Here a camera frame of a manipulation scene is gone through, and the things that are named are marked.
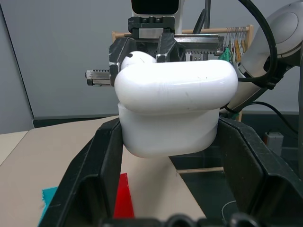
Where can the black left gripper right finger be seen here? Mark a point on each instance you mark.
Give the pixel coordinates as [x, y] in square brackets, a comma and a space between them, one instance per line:
[251, 170]

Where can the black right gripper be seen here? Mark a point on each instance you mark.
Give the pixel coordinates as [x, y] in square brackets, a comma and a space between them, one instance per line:
[151, 24]

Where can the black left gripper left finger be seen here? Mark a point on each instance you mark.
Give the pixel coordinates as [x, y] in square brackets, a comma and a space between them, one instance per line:
[90, 170]

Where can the white earbud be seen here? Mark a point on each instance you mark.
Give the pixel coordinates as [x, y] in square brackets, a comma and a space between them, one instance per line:
[138, 59]

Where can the white earbud charging case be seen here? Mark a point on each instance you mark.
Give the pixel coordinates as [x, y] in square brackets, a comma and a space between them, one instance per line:
[175, 94]

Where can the red plastic bin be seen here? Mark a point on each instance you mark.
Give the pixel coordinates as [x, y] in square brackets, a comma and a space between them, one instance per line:
[123, 198]

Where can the small grey box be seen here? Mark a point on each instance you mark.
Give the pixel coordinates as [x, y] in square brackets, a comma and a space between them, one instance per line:
[274, 139]

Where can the thin wooden stick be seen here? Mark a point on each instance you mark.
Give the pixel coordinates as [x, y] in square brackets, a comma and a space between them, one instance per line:
[201, 170]

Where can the small wooden clothes rack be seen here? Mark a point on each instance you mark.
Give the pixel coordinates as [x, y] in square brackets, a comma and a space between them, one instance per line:
[208, 30]

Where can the green knitted cloth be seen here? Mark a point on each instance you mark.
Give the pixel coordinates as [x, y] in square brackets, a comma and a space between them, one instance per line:
[226, 55]

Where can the small clothes hangers bunch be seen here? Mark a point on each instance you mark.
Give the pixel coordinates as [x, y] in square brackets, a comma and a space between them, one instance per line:
[237, 45]

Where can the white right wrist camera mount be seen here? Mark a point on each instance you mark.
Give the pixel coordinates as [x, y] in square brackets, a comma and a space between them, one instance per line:
[178, 14]

